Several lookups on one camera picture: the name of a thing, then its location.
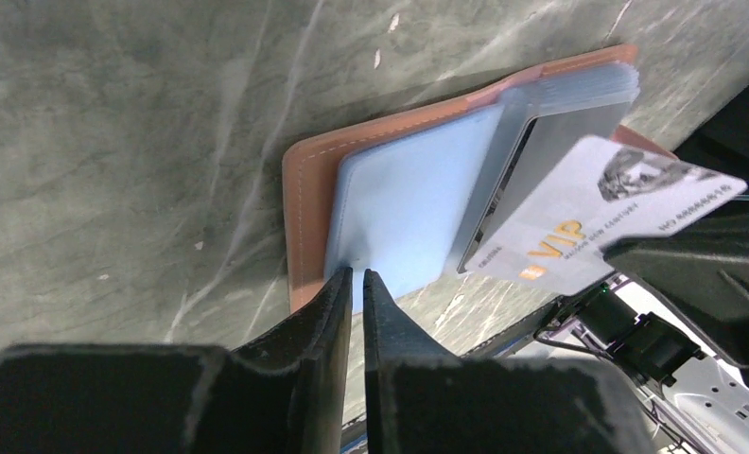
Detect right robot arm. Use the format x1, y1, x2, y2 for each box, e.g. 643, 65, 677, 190
532, 196, 749, 453

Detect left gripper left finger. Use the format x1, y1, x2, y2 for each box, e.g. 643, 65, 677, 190
0, 268, 353, 453

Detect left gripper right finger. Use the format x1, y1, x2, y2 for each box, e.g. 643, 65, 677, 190
362, 271, 654, 453

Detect grey credit card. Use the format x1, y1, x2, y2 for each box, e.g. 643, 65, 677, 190
446, 99, 632, 273

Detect silver VIP credit card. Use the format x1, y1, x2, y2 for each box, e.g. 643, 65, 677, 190
465, 135, 747, 295

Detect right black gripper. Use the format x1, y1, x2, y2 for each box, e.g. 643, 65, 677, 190
533, 200, 749, 390

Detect brown leather card holder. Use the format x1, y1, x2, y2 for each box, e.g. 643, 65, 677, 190
281, 44, 676, 315

